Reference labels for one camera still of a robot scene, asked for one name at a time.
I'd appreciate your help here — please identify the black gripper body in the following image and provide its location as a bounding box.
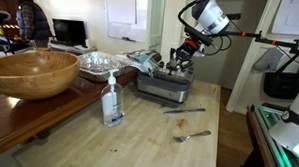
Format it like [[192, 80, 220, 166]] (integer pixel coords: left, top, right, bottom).
[[174, 36, 206, 68]]

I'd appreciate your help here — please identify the black cutlery holder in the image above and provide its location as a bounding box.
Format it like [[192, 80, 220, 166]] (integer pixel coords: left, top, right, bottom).
[[136, 72, 193, 94]]

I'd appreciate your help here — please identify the striped grey dish towel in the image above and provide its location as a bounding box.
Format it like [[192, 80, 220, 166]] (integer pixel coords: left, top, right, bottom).
[[118, 48, 160, 77]]

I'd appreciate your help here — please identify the silver table knife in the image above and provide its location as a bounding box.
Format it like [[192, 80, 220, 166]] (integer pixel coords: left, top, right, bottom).
[[162, 106, 207, 116]]

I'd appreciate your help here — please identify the silver fork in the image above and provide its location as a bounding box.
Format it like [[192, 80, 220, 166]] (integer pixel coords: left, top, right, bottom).
[[172, 128, 213, 145]]

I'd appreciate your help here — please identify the aluminium foil tray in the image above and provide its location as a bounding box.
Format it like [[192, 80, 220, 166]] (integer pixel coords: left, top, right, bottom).
[[77, 50, 132, 85]]

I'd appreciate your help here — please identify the clear hand sanitizer bottle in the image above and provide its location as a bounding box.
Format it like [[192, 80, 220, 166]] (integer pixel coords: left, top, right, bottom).
[[99, 68, 127, 129]]

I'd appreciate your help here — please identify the grey oven mitt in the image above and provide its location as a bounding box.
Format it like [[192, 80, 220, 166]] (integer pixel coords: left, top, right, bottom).
[[252, 46, 285, 73]]

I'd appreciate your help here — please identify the black hanging bag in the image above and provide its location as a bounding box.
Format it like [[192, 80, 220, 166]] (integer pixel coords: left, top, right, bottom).
[[262, 70, 299, 101]]

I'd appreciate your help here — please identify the black computer monitor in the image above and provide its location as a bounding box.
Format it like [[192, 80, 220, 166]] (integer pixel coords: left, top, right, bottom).
[[51, 18, 88, 47]]

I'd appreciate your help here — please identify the white paper sheet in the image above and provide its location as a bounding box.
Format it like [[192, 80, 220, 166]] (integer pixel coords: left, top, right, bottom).
[[270, 0, 299, 37]]

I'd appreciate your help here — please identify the large wooden bowl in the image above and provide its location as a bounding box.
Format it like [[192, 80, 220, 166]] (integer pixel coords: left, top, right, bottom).
[[0, 48, 82, 103]]

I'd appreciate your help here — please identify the person in dark vest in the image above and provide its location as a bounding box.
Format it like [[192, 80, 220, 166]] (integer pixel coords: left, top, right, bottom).
[[10, 0, 55, 49]]

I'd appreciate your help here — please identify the yellow black striped barrier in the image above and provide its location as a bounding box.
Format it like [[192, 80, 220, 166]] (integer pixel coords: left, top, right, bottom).
[[0, 22, 21, 38]]

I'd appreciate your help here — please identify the brown wooden table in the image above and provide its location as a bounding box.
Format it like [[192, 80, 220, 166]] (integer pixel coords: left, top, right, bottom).
[[0, 47, 164, 167]]

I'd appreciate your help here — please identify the steel wire dishrack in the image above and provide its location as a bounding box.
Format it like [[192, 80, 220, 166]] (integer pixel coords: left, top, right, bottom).
[[135, 61, 195, 108]]

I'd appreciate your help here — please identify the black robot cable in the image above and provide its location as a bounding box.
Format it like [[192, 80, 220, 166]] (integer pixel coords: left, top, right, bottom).
[[175, 0, 234, 58]]

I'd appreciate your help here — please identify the black stereo camera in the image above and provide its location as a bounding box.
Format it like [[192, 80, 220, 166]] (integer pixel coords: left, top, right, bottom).
[[226, 12, 242, 22]]

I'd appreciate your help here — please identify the white wall whiteboard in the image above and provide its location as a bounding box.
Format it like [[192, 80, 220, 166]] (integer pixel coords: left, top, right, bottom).
[[103, 0, 149, 43]]

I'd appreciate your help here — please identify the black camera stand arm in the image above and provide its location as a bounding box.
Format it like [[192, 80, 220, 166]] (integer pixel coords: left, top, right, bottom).
[[219, 28, 299, 77]]

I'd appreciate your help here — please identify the aluminium frame robot cart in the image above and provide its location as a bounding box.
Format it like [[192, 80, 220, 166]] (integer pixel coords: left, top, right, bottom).
[[245, 102, 299, 167]]

